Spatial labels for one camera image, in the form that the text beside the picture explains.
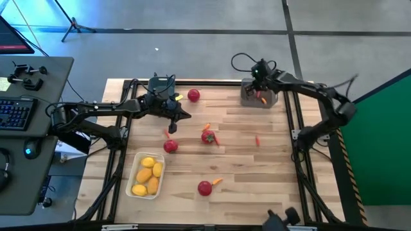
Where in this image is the dark grey desk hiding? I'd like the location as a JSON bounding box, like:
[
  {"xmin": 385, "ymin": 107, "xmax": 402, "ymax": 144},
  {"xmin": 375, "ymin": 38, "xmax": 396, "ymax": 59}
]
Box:
[{"xmin": 0, "ymin": 56, "xmax": 75, "ymax": 216}]

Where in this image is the black screw clamp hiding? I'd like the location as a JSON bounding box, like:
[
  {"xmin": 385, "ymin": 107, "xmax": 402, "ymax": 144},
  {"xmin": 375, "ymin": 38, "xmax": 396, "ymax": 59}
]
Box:
[
  {"xmin": 12, "ymin": 63, "xmax": 48, "ymax": 76},
  {"xmin": 6, "ymin": 74, "xmax": 44, "ymax": 92}
]

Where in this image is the white table bracket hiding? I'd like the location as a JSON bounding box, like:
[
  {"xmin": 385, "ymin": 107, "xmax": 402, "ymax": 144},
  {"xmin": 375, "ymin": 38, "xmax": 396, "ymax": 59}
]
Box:
[{"xmin": 101, "ymin": 223, "xmax": 139, "ymax": 231}]

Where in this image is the black computer mouse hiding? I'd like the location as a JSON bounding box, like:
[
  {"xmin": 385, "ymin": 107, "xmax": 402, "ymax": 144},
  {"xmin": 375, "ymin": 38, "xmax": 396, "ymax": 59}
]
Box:
[{"xmin": 23, "ymin": 139, "xmax": 42, "ymax": 160}]

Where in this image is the black aluminium table frame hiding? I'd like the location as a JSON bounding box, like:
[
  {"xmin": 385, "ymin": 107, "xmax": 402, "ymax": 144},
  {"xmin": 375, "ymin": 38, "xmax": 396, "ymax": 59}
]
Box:
[{"xmin": 76, "ymin": 78, "xmax": 343, "ymax": 225}]

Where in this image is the green floor mat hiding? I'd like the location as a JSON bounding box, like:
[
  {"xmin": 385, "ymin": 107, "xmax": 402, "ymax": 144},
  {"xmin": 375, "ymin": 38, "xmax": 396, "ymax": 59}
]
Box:
[{"xmin": 339, "ymin": 69, "xmax": 411, "ymax": 206}]

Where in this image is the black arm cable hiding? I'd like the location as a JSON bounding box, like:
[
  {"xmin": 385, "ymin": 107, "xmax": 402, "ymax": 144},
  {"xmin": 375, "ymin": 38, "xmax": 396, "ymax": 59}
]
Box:
[{"xmin": 231, "ymin": 53, "xmax": 277, "ymax": 73}]

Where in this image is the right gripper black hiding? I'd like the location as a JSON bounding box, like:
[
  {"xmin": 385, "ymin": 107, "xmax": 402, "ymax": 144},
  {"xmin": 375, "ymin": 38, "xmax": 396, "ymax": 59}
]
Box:
[{"xmin": 245, "ymin": 58, "xmax": 277, "ymax": 98}]

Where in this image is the pale paper note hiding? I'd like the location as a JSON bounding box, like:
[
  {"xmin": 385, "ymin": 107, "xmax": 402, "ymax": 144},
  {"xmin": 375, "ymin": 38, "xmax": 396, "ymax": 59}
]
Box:
[{"xmin": 0, "ymin": 76, "xmax": 12, "ymax": 92}]

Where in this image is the black camera on clamp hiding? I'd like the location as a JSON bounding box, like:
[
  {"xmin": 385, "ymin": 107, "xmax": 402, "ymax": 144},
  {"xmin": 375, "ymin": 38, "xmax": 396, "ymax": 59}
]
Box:
[{"xmin": 262, "ymin": 207, "xmax": 301, "ymax": 231}]

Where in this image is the black tripod stand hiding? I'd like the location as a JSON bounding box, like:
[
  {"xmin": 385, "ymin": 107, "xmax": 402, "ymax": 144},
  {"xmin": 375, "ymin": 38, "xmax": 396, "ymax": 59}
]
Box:
[{"xmin": 53, "ymin": 0, "xmax": 97, "ymax": 43}]

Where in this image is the orange toy lemon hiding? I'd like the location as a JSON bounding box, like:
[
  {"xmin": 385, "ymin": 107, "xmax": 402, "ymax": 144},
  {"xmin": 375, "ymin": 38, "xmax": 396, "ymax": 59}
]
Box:
[
  {"xmin": 146, "ymin": 176, "xmax": 160, "ymax": 195},
  {"xmin": 136, "ymin": 167, "xmax": 153, "ymax": 184}
]

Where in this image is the dark green plastic basket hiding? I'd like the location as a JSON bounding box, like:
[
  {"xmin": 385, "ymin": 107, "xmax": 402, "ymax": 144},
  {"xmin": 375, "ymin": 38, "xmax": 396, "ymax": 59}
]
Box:
[{"xmin": 146, "ymin": 76, "xmax": 177, "ymax": 97}]

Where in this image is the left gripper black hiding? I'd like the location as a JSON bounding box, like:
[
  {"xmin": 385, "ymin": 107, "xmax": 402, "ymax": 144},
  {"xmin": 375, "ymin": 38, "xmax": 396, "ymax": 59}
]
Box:
[{"xmin": 146, "ymin": 92, "xmax": 193, "ymax": 135}]

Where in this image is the black monitor with red stripe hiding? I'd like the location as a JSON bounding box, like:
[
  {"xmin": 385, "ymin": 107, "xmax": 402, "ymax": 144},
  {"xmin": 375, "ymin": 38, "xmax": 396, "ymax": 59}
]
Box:
[{"xmin": 0, "ymin": 15, "xmax": 35, "ymax": 55}]

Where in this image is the white plastic basket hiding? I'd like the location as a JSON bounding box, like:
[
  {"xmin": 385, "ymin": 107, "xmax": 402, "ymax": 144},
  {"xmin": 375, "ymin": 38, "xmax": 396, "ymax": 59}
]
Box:
[{"xmin": 125, "ymin": 151, "xmax": 166, "ymax": 200}]

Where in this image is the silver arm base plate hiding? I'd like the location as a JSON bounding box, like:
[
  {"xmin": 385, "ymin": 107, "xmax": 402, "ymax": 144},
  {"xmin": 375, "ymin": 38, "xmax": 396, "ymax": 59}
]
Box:
[{"xmin": 291, "ymin": 129, "xmax": 330, "ymax": 142}]

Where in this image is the red toy tomato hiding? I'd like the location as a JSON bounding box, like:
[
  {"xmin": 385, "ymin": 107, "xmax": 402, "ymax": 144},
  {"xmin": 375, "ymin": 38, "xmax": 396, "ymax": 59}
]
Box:
[
  {"xmin": 187, "ymin": 89, "xmax": 201, "ymax": 103},
  {"xmin": 201, "ymin": 130, "xmax": 216, "ymax": 145},
  {"xmin": 163, "ymin": 139, "xmax": 179, "ymax": 154},
  {"xmin": 197, "ymin": 180, "xmax": 213, "ymax": 197}
]

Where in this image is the black backlit keyboard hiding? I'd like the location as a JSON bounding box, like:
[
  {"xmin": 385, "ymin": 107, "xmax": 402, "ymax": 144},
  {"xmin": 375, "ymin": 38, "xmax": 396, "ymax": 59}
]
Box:
[{"xmin": 0, "ymin": 97, "xmax": 39, "ymax": 132}]

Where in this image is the yellow black hazard tape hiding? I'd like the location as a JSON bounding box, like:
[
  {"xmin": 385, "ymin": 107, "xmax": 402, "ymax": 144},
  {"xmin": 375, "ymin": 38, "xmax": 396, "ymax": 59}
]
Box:
[{"xmin": 335, "ymin": 128, "xmax": 370, "ymax": 227}]

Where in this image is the light grey plastic basket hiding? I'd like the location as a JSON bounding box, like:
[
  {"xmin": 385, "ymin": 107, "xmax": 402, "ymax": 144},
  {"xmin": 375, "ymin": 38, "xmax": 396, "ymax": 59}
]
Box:
[{"xmin": 240, "ymin": 78, "xmax": 279, "ymax": 109}]

